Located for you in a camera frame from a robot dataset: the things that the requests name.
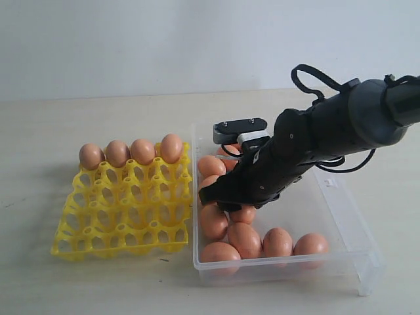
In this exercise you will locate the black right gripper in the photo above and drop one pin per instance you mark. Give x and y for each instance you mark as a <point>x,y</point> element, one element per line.
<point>263,173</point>

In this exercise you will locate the brown egg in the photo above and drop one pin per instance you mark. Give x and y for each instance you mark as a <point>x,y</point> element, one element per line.
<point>277,242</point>
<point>90,156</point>
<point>218,252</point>
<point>229,160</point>
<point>245,215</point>
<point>117,153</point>
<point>214,222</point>
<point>210,165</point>
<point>245,240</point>
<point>171,148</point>
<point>207,182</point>
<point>311,244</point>
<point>143,151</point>

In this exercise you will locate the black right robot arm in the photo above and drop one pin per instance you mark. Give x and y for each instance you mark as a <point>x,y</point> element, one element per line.
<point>362,117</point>

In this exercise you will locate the clear plastic container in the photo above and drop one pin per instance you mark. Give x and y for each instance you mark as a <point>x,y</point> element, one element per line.
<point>318,203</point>

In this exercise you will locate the yellow plastic egg tray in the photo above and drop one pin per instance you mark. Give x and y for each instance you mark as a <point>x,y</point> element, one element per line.
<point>132,209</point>

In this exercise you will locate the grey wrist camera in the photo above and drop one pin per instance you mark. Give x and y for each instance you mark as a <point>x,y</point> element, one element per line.
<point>227,132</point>

